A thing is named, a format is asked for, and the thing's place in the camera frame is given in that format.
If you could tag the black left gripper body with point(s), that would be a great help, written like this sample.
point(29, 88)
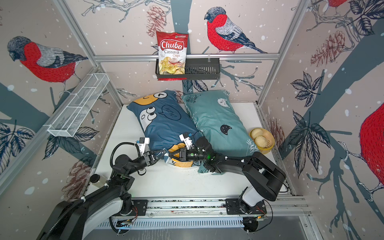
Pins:
point(147, 159)

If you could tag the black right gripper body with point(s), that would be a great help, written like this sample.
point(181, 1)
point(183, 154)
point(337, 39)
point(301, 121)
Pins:
point(193, 155)

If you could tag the blue cartoon pillow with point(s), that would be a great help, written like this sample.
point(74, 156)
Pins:
point(163, 120)

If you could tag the teal cat pillow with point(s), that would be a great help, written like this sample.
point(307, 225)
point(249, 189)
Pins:
point(215, 117)

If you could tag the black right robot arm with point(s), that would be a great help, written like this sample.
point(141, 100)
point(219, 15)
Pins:
point(265, 177)

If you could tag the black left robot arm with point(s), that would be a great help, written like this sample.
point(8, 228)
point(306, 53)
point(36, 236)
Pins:
point(75, 220)

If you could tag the small jar black lid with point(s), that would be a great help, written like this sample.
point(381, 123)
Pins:
point(98, 181)

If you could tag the beige bread roll upper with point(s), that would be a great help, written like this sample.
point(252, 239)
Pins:
point(256, 133)

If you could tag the beige bread roll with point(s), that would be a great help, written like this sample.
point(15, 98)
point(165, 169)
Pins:
point(256, 133)
point(261, 142)

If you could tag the beige bread roll lower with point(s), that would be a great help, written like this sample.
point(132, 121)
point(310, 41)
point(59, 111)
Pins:
point(261, 142)

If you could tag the yellow bowl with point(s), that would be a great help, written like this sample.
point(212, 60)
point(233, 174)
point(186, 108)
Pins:
point(271, 139)

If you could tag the red Chuba chips bag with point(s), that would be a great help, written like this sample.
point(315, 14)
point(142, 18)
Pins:
point(172, 53)

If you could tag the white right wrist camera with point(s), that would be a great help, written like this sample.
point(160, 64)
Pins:
point(186, 138)

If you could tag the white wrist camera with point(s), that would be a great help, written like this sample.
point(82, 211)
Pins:
point(186, 138)
point(143, 144)

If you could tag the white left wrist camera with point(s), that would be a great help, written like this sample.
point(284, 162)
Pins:
point(143, 144)

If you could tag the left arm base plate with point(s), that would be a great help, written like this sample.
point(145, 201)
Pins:
point(134, 208)

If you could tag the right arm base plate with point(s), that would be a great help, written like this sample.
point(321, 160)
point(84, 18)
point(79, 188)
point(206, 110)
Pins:
point(239, 207)

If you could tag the black wall basket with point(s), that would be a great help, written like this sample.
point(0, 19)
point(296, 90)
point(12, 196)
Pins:
point(195, 69)

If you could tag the white wire basket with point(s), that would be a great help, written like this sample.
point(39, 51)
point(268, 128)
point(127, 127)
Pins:
point(81, 102)

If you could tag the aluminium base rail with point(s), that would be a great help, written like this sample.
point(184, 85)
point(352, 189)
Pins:
point(173, 213)

